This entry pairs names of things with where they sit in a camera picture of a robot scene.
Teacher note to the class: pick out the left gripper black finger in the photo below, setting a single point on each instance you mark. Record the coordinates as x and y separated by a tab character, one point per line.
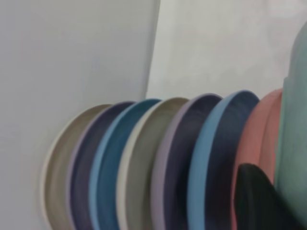
256	206

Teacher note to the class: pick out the green plate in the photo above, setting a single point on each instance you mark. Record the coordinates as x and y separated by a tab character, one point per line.
292	143

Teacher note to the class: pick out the blue plate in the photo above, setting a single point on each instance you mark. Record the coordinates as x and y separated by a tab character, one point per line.
108	172
211	167

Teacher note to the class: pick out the pink plate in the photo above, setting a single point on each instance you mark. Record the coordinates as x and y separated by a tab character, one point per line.
254	139

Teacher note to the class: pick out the purple plate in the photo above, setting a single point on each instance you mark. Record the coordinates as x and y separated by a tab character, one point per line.
175	172
84	172

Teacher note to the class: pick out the beige plate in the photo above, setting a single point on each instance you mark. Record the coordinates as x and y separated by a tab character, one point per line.
60	167
139	172

